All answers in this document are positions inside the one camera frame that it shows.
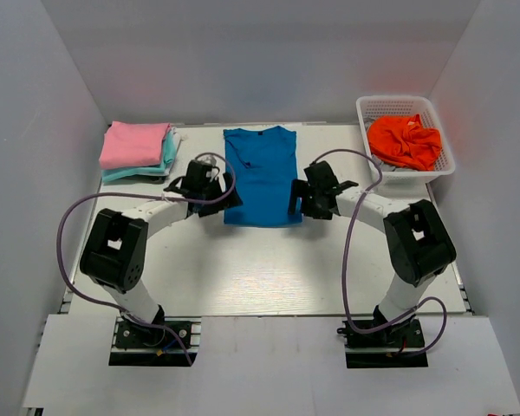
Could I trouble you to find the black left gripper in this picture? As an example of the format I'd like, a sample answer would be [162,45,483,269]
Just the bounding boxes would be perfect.
[198,172,242,218]

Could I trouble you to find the blue t shirt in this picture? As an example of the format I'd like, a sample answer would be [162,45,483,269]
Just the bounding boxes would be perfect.
[224,126,302,228]

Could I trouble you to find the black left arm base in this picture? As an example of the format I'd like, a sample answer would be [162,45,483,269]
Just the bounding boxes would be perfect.
[108,317,201,367]

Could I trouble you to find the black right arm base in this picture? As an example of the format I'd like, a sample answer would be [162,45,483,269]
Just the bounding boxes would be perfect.
[336,318,428,369]

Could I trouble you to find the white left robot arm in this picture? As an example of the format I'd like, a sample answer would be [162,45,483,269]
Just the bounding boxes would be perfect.
[79,153,243,346]

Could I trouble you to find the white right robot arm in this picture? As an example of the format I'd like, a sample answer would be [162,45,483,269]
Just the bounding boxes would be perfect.
[288,161,457,346]

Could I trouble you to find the folded mint t shirt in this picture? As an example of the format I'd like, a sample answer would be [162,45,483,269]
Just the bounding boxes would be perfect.
[101,127,181,183]

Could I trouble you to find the grey t shirt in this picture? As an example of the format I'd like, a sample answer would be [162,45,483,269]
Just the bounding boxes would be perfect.
[371,154,413,172]

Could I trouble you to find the orange t shirt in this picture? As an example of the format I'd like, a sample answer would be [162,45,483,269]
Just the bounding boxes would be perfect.
[367,114,443,172]

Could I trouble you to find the white plastic laundry basket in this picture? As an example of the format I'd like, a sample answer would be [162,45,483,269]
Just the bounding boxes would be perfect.
[356,95,456,185]

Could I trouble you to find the folded pink t shirt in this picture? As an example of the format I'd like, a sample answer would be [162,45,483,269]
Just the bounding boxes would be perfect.
[99,121,171,170]

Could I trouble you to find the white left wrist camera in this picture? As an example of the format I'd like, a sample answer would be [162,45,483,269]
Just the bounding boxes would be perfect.
[196,153,217,167]

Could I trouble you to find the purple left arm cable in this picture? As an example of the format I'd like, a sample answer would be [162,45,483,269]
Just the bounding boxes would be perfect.
[55,151,237,366]

